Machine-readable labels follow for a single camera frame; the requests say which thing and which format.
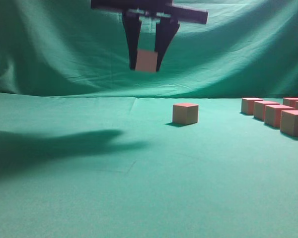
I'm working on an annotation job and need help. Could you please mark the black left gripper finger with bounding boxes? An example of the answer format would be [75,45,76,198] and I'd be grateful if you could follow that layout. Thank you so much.
[154,18,180,72]

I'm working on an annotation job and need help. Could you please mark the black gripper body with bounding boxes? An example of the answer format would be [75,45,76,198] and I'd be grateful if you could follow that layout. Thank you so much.
[90,0,208,24]

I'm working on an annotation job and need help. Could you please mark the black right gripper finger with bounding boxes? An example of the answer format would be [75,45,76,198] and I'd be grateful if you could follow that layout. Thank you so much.
[122,11,142,70]

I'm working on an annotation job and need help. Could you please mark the green backdrop cloth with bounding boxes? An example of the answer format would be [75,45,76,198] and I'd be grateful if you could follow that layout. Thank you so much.
[0,0,298,98]

